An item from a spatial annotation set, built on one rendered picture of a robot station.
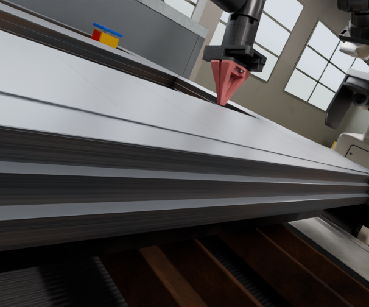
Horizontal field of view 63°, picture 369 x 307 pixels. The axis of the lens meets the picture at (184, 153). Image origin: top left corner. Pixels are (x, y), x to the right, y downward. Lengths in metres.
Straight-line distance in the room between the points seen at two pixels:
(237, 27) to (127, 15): 0.63
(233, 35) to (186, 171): 0.44
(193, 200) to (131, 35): 1.04
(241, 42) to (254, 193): 0.40
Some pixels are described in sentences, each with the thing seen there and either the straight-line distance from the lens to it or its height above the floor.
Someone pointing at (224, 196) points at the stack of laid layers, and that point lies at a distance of 0.18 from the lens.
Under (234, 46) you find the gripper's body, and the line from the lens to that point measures 0.55.
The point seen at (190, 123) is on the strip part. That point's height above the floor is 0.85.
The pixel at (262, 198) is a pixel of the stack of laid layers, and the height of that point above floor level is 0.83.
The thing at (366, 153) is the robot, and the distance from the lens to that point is 0.96.
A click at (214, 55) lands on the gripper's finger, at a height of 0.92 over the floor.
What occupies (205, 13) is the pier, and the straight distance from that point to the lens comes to 4.19.
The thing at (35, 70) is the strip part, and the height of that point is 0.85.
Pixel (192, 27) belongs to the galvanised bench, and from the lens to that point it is 1.31.
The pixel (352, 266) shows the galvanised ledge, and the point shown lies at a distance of 0.66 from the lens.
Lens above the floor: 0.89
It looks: 15 degrees down
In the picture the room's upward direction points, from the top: 24 degrees clockwise
